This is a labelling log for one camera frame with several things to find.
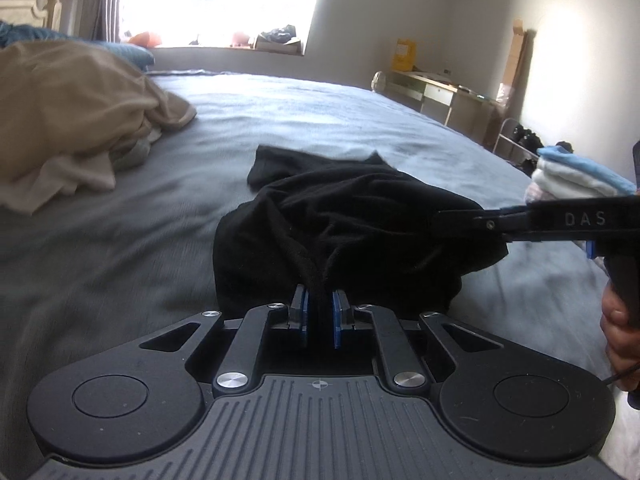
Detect white low cabinet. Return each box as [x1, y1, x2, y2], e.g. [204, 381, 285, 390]
[371, 70, 498, 144]

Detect grey bed blanket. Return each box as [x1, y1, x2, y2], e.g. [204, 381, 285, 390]
[1, 74, 608, 479]

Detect beige clothes pile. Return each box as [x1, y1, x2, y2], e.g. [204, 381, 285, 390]
[1, 40, 196, 214]

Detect blue duvet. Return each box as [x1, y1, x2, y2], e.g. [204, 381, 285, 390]
[0, 19, 156, 68]

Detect cardboard sheet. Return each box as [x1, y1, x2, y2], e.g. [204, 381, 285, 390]
[497, 18, 536, 120]

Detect clothes on window sill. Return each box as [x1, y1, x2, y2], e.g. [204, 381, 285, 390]
[255, 25, 302, 55]

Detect person right hand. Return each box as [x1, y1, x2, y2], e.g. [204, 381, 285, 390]
[600, 282, 639, 374]

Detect folded clothes stack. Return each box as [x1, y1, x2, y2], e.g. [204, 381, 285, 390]
[524, 145, 637, 204]

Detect black t-shirt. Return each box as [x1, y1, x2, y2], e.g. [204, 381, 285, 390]
[213, 145, 508, 318]

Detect orange item on sill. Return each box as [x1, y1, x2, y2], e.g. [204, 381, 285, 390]
[128, 32, 162, 49]

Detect yellow box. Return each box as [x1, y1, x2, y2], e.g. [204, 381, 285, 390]
[392, 38, 416, 72]

